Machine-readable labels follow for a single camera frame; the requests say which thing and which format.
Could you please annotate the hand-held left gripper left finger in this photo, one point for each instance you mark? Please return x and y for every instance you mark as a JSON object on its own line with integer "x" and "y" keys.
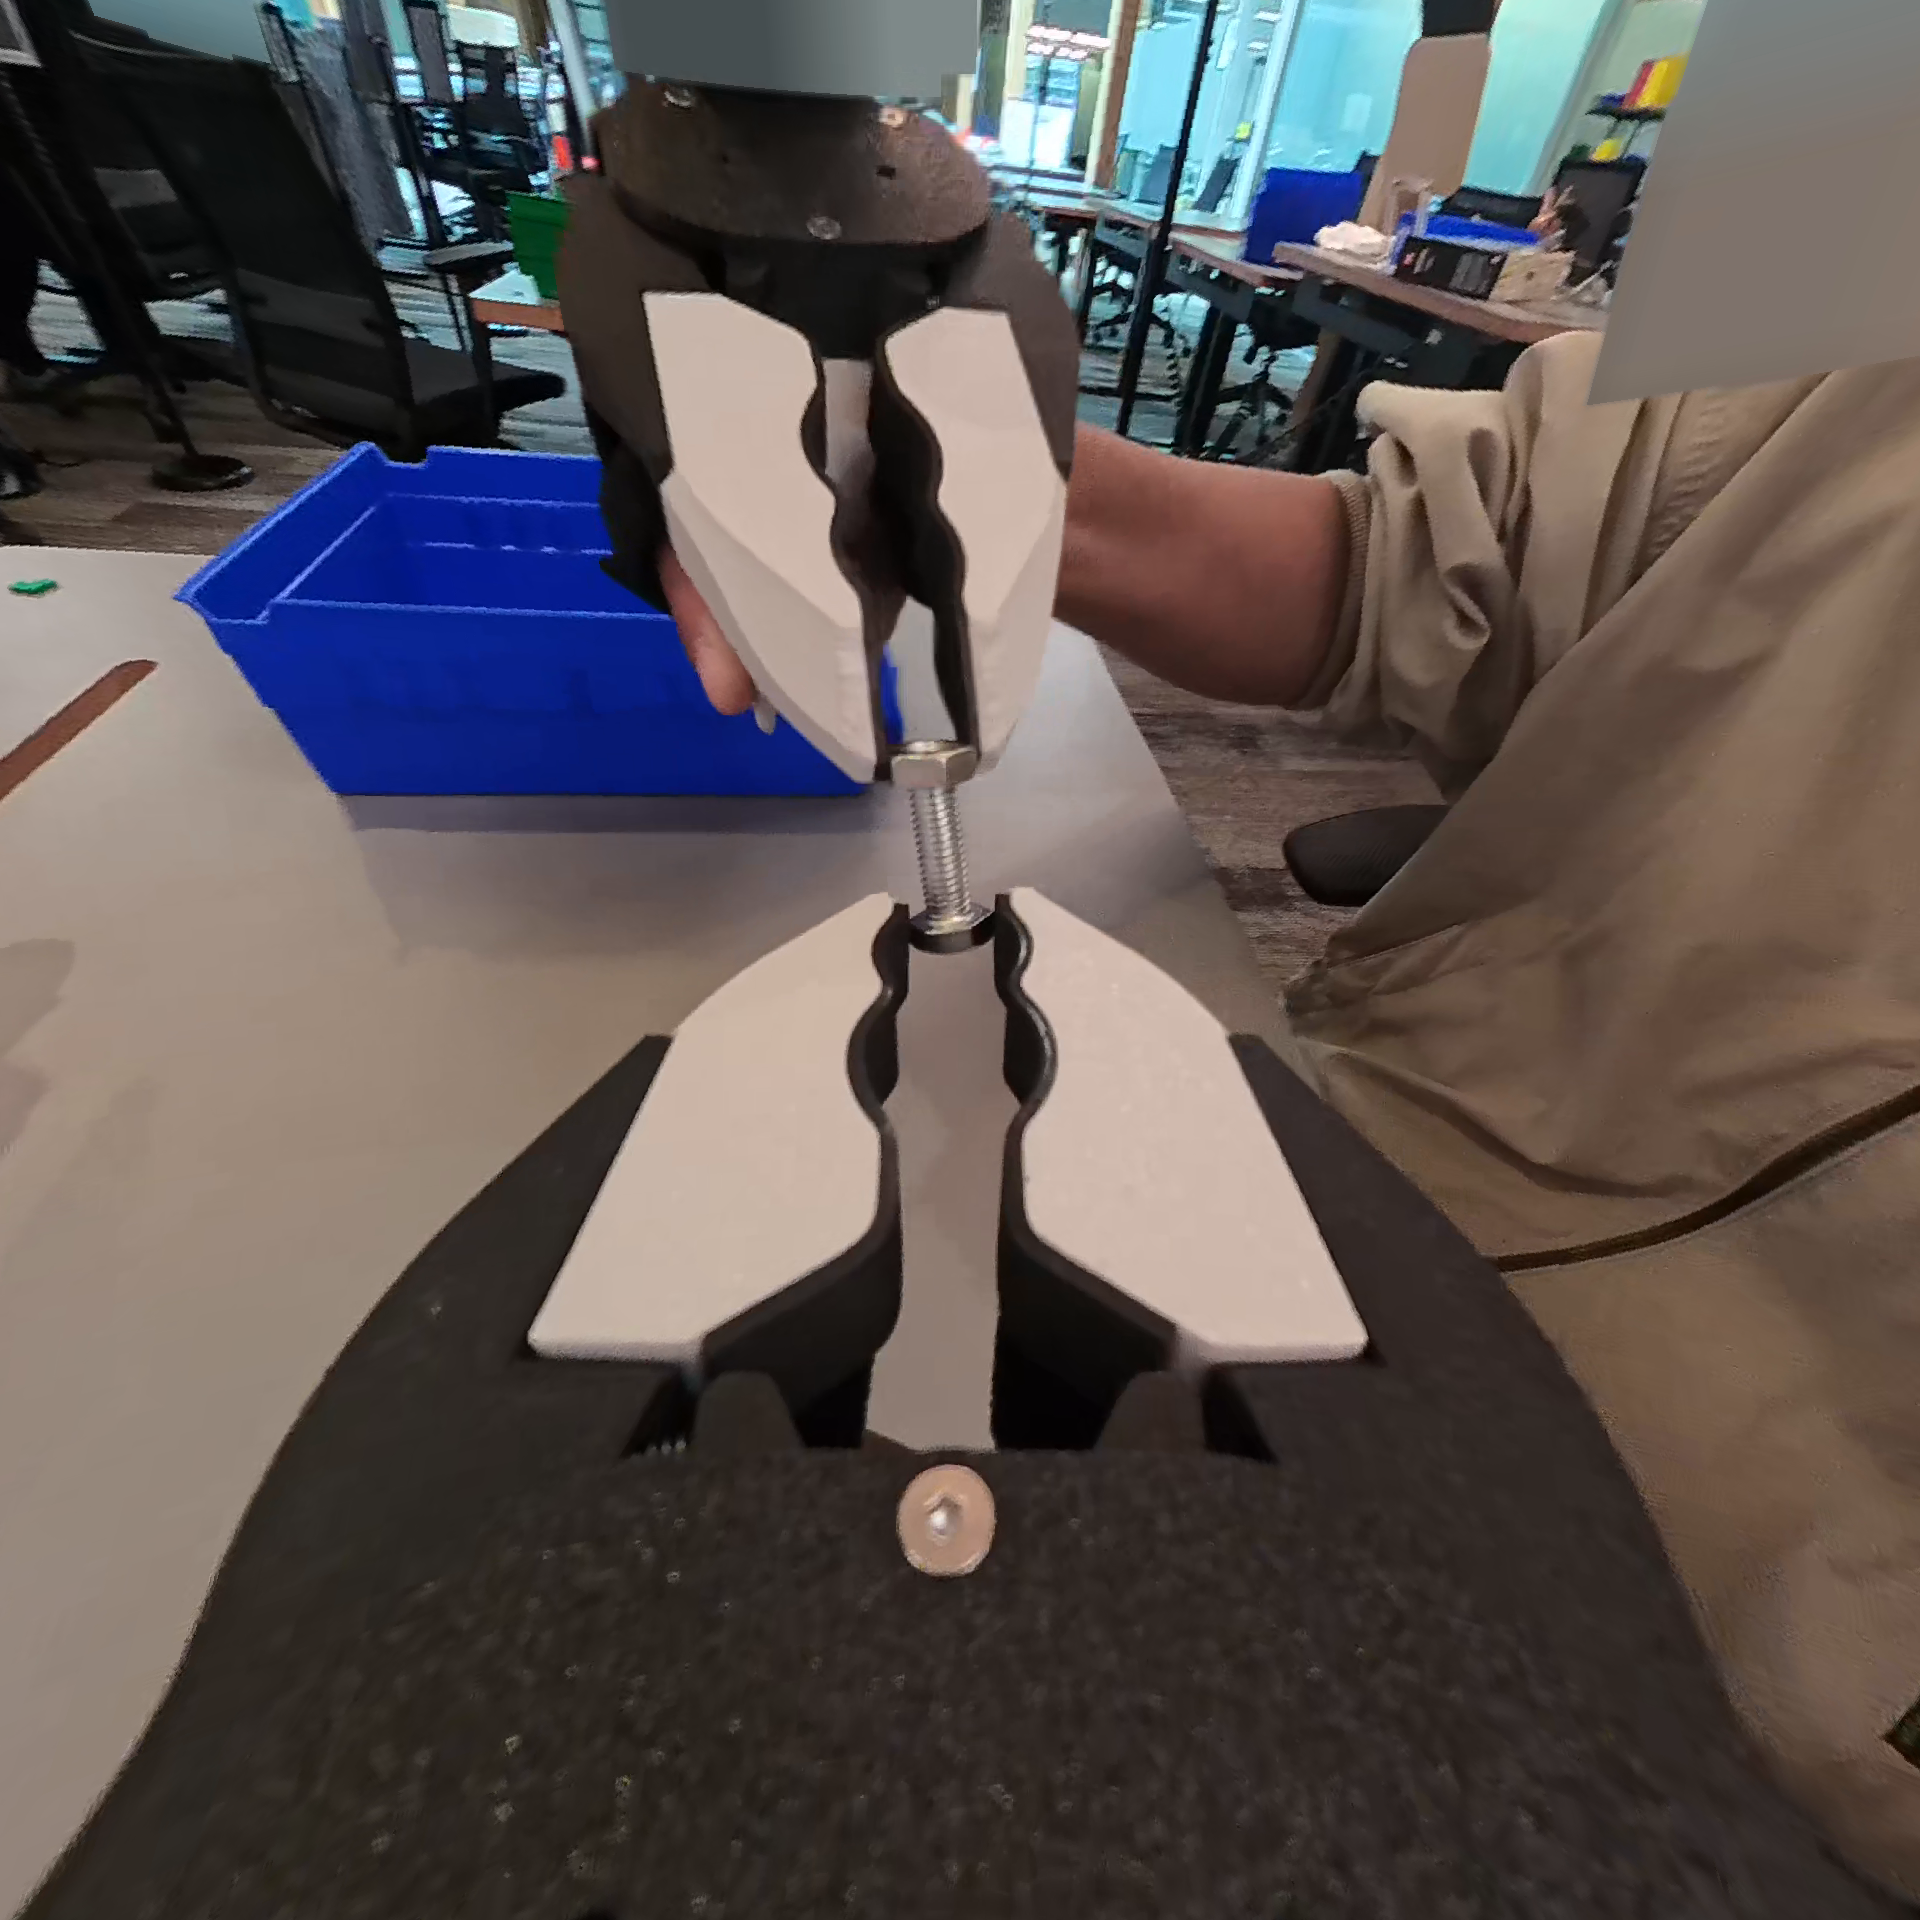
{"x": 706, "y": 1200}

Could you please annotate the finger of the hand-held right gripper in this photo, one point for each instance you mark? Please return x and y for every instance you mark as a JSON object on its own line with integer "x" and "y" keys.
{"x": 1007, "y": 496}
{"x": 750, "y": 481}

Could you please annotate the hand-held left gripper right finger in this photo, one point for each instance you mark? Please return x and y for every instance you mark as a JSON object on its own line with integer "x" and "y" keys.
{"x": 1187, "y": 1200}

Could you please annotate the silver bolt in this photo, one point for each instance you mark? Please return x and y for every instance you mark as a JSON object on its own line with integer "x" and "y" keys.
{"x": 943, "y": 863}

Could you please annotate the blue storage bin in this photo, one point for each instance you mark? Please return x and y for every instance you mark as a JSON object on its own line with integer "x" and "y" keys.
{"x": 391, "y": 660}
{"x": 1306, "y": 210}

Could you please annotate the person's right forearm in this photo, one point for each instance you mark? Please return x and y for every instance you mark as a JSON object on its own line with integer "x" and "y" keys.
{"x": 1200, "y": 571}

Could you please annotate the person's right hand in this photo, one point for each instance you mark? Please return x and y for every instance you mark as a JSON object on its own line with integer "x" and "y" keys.
{"x": 708, "y": 653}

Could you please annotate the green storage bin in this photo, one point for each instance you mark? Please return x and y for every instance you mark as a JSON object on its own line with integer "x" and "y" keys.
{"x": 536, "y": 240}

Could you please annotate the brown wooden table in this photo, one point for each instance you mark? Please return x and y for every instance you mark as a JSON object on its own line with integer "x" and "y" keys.
{"x": 510, "y": 306}

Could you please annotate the black light stand pole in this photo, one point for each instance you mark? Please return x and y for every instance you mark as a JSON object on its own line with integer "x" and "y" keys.
{"x": 1171, "y": 181}

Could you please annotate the black office chair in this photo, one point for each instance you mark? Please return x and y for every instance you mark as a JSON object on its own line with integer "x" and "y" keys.
{"x": 1366, "y": 856}
{"x": 270, "y": 240}

